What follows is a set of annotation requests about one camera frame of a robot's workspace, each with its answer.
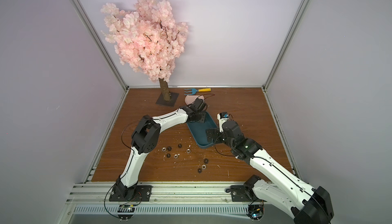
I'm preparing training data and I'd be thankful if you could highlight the teal plastic storage box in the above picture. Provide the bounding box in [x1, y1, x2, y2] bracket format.
[187, 112, 219, 149]

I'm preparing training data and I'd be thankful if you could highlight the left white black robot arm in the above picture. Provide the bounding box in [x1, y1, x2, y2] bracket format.
[109, 98, 207, 202]

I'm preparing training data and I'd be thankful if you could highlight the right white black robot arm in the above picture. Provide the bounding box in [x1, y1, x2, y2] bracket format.
[206, 120, 334, 224]

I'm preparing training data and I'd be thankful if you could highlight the pink toy dustpan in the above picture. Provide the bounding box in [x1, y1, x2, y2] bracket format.
[185, 95, 205, 105]

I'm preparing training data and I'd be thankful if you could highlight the blue yellow toy rake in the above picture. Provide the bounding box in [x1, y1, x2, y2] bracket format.
[184, 88, 211, 95]

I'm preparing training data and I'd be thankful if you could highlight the right circuit board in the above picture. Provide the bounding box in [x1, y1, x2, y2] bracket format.
[247, 205, 264, 222]

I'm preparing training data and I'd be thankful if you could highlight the circuit board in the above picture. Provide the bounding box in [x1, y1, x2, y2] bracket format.
[247, 205, 264, 222]
[117, 204, 136, 221]

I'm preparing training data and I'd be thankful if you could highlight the pink artificial blossom tree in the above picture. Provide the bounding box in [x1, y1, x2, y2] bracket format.
[101, 0, 188, 105]

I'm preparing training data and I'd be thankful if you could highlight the left circuit board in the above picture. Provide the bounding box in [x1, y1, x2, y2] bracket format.
[117, 204, 136, 221]

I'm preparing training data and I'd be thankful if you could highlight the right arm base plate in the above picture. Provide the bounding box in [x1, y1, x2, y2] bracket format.
[225, 185, 262, 202]

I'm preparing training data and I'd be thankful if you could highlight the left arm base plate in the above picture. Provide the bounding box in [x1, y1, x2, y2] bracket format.
[109, 185, 153, 202]

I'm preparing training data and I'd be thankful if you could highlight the aluminium front rail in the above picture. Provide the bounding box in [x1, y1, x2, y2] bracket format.
[66, 181, 244, 204]

